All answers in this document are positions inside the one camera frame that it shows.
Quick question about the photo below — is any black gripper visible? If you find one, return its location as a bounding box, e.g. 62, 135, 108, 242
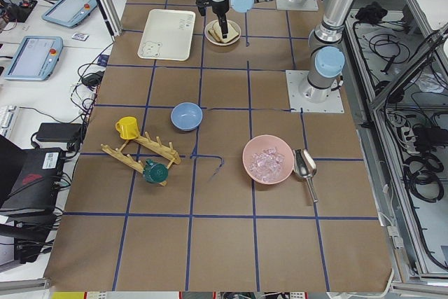
212, 0, 230, 39

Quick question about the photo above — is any bread slice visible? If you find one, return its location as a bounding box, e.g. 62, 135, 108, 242
222, 24, 239, 43
208, 28, 223, 43

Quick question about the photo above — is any white round plate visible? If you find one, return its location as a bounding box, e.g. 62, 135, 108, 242
204, 20, 241, 46

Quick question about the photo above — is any bread slice under egg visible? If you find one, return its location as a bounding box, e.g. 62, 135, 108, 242
208, 28, 223, 43

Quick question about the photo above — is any cream bear tray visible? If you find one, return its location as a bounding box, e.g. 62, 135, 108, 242
137, 9, 195, 61

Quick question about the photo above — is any blue bowl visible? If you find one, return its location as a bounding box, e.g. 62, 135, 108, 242
171, 102, 203, 132

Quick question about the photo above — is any yellow mug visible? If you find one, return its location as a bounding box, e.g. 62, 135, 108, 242
115, 116, 140, 140

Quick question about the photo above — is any wooden cup rack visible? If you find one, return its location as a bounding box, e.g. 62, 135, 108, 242
100, 131, 182, 187

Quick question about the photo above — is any upper teach pendant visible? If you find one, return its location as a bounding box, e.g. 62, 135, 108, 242
41, 0, 97, 28

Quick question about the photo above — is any teach pendant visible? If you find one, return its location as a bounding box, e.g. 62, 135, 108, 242
41, 0, 97, 28
4, 36, 64, 81

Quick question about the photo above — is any pink bowl with ice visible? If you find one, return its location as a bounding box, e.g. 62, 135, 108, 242
242, 134, 294, 184

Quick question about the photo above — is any dark green mug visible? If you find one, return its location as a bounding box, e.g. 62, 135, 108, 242
143, 159, 169, 183

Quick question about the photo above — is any metal scoop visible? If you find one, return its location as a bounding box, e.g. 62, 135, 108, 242
293, 149, 319, 203

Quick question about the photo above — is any lower teach pendant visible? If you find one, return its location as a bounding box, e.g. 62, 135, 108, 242
4, 36, 64, 81

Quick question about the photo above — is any black power brick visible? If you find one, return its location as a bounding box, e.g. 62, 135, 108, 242
36, 123, 81, 143

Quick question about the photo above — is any black computer box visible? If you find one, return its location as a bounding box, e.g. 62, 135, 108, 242
1, 137, 65, 270

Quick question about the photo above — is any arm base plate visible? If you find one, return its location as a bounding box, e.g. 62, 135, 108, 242
276, 0, 319, 11
286, 70, 344, 113

